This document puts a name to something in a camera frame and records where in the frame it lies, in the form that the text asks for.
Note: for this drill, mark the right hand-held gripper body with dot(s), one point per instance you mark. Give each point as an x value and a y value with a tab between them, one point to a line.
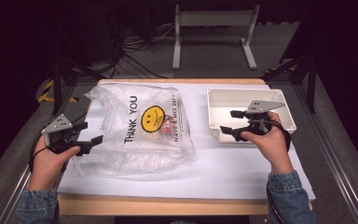
258	119

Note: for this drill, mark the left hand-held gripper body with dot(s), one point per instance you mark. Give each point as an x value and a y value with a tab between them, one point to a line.
59	138

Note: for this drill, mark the white plastic bin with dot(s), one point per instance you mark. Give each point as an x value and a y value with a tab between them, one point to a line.
230	102

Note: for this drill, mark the clear smiley plastic bag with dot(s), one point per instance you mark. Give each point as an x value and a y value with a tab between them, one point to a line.
130	146

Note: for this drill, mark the small red white object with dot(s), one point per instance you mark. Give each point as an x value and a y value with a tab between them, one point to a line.
167	124

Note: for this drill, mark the person's left hand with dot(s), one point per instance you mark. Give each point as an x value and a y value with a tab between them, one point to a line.
48	163

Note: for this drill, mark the person's right hand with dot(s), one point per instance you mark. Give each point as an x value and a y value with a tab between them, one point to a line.
272	146

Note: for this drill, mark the yellow black floor tape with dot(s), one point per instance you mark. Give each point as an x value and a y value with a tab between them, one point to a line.
45	93

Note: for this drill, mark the white table sheet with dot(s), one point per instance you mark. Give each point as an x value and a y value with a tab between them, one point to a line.
199	168

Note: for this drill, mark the black tripod stand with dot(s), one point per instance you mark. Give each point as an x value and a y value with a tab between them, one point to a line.
59	81
310	81

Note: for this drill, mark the wooden table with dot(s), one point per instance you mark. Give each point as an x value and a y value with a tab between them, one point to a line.
155	206

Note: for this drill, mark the white metal stand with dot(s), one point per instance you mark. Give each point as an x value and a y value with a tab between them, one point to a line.
213	18

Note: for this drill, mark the aluminium frame rail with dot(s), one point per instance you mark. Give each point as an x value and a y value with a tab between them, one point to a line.
332	155
14	199

